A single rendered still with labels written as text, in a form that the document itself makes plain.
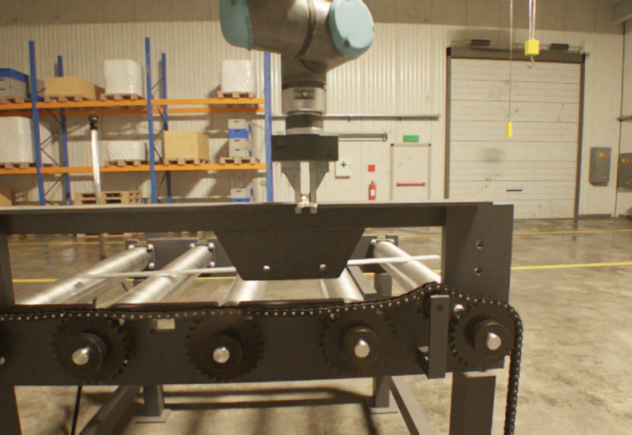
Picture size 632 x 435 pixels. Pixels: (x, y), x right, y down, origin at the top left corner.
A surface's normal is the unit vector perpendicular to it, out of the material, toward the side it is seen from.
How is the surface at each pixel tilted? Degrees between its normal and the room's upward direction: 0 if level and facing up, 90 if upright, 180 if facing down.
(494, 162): 90
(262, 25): 124
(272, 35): 143
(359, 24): 90
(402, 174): 90
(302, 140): 90
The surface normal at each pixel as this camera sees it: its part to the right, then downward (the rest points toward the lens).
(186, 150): 0.06, 0.11
